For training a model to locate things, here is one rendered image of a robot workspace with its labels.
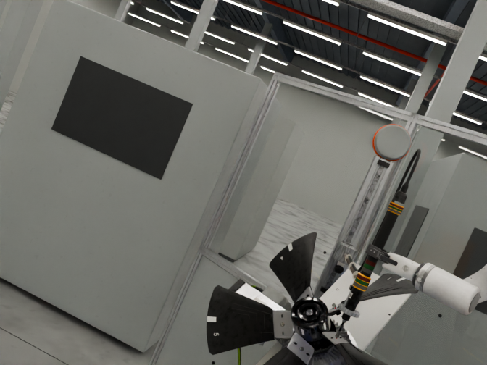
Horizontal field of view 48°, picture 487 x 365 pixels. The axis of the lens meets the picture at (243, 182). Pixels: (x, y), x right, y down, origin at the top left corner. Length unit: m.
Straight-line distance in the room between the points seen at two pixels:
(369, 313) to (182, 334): 1.35
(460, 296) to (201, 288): 1.77
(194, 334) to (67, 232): 1.35
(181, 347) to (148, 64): 1.86
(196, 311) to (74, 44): 2.06
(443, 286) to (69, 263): 2.90
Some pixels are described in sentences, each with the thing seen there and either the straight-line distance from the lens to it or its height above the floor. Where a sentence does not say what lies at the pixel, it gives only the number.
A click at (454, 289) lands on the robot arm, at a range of 1.59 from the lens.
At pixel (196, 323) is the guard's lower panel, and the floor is 0.62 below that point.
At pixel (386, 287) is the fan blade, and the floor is 1.38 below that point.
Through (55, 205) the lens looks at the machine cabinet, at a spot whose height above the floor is 0.70.
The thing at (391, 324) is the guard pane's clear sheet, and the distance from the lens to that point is 2.47.
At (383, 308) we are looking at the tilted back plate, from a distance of 2.10.
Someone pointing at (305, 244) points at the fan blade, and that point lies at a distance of 1.97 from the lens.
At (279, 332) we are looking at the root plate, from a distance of 1.84.
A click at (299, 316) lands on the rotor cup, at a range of 1.76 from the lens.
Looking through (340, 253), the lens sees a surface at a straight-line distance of 2.30.
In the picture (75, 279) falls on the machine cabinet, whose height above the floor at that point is 0.29.
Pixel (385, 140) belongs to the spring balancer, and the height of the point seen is 1.87.
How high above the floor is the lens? 1.63
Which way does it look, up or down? 4 degrees down
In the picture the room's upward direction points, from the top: 23 degrees clockwise
